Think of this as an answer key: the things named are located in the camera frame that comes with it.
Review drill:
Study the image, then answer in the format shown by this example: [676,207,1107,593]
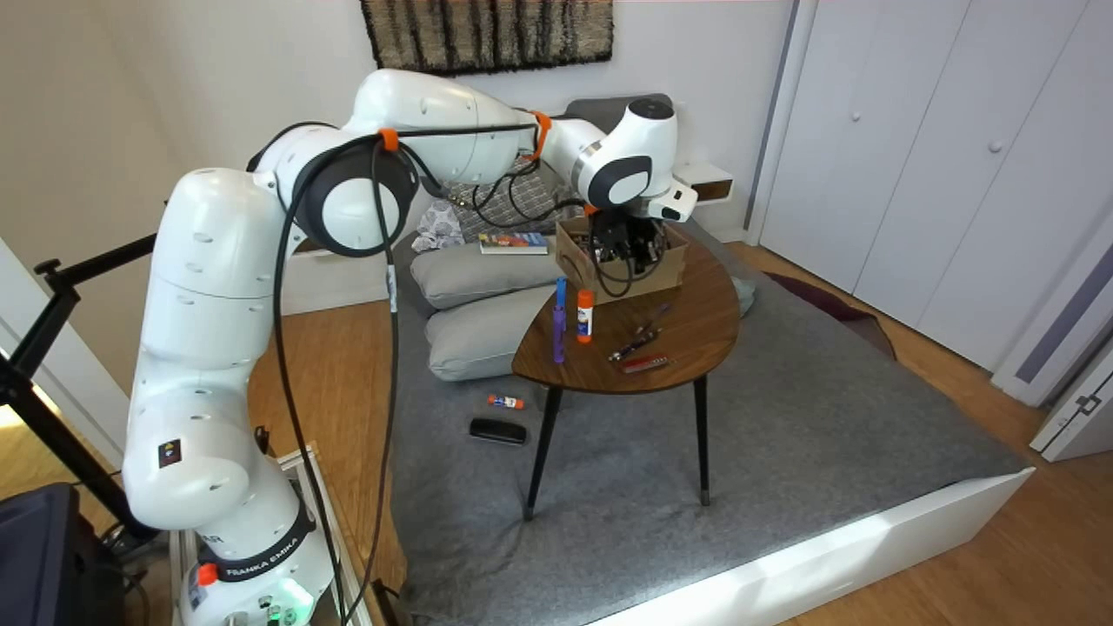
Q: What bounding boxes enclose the white cabinet door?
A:
[1027,345,1113,466]

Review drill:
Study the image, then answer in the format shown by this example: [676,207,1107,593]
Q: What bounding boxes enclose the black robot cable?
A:
[245,113,605,626]

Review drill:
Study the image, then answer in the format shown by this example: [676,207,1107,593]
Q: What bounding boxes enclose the grey sofa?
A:
[384,211,1038,626]

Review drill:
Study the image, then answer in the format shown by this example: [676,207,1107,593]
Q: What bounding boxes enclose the white wall shelf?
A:
[676,164,737,211]

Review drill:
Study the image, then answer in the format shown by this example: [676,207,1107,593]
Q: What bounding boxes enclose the white crumpled cloth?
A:
[410,199,469,255]

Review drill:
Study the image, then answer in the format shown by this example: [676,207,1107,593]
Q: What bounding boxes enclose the brown cardboard box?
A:
[554,217,689,308]

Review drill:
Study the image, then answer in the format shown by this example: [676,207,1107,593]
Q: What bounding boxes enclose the purple bottle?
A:
[547,302,573,373]

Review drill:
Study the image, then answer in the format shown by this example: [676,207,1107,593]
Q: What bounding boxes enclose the red pocket knife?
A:
[616,356,676,380]

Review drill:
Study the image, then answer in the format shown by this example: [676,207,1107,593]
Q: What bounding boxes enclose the wooden table black legs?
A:
[507,217,745,523]

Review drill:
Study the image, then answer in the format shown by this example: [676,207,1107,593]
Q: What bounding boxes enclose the blue marker pen white tip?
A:
[605,322,665,366]

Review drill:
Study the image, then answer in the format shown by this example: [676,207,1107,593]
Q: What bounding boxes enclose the white bed frame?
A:
[588,466,1038,626]

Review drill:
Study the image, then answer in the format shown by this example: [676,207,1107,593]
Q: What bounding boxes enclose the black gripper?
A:
[584,207,676,295]

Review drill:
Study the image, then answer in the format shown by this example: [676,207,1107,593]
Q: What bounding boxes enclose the black glasses case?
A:
[466,413,533,445]

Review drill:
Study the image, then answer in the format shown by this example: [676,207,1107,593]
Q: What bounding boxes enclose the grey chair back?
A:
[562,93,678,134]

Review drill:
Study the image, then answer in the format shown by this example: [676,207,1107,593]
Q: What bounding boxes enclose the black camera tripod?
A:
[0,229,161,539]

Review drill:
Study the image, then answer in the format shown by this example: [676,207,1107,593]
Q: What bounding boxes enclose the grey pillow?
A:
[406,240,569,314]
[421,285,556,385]

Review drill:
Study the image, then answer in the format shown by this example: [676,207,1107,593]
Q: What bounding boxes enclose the white closet doors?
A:
[751,0,1113,375]

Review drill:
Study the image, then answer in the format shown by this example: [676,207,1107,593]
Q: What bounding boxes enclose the white door grey stripe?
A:
[988,211,1113,411]

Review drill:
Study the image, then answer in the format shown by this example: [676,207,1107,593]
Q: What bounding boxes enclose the patterned grey cushion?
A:
[444,161,588,240]

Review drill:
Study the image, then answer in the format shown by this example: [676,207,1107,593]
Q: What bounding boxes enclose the colourful book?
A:
[476,229,554,262]

